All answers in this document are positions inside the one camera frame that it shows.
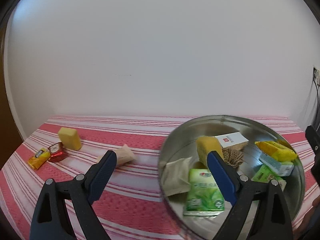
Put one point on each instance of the yellow snack packet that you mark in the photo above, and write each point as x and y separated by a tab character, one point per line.
38	158

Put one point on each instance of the yellow tissue pack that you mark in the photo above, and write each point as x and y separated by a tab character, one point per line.
275	150

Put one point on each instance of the red snack packet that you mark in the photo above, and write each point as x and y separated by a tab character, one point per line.
57	153

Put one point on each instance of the teal white tissue pack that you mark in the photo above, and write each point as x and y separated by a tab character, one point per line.
277	166

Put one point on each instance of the yellow sponge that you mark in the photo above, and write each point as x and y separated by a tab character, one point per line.
207	147
70	138

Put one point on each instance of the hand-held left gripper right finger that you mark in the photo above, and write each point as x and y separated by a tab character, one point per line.
222	177

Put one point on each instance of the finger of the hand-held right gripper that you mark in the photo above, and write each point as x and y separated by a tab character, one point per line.
313	137

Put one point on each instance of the white packet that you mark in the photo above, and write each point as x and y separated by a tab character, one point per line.
175	177

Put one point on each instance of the white box with red label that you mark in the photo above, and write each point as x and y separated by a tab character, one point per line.
235	138

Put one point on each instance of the person's right hand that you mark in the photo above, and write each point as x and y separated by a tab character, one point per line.
313	205

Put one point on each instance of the beige packet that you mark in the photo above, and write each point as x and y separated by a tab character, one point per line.
125	155

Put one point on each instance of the red white striped tablecloth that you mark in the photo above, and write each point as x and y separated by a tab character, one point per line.
137	180

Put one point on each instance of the green tissue pack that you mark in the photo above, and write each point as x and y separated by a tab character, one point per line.
202	195
262	173

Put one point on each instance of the round metal tin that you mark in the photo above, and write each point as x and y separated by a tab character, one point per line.
190	140

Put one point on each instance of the white wall socket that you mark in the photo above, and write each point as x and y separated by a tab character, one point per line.
317	76

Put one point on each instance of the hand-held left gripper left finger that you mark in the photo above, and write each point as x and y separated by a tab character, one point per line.
102	175

